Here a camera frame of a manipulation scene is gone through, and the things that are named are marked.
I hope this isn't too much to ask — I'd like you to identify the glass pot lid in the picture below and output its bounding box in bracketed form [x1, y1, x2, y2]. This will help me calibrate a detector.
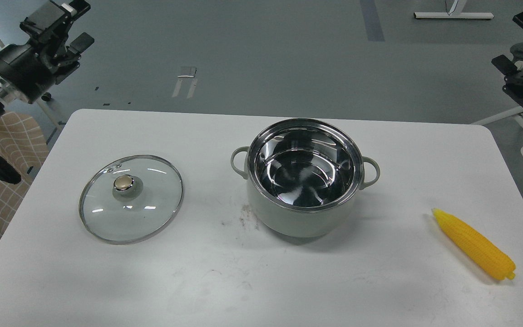
[78, 154, 184, 245]

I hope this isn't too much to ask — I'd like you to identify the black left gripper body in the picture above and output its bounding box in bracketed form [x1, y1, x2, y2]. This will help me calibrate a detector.
[0, 39, 69, 104]

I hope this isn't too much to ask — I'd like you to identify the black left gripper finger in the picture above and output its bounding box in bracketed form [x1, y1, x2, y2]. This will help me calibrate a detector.
[20, 0, 91, 45]
[49, 32, 95, 84]

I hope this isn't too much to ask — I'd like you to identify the yellow toy corn cob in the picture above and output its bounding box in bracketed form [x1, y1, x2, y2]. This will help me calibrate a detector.
[432, 208, 516, 281]

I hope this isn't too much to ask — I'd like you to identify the white desk leg base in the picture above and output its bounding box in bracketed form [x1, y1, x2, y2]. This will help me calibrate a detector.
[413, 0, 494, 20]

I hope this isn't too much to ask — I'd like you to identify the pale green cooking pot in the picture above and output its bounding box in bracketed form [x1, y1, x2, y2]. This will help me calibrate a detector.
[230, 118, 380, 238]

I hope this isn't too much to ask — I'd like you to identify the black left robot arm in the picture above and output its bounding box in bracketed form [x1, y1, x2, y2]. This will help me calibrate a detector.
[0, 0, 95, 184]

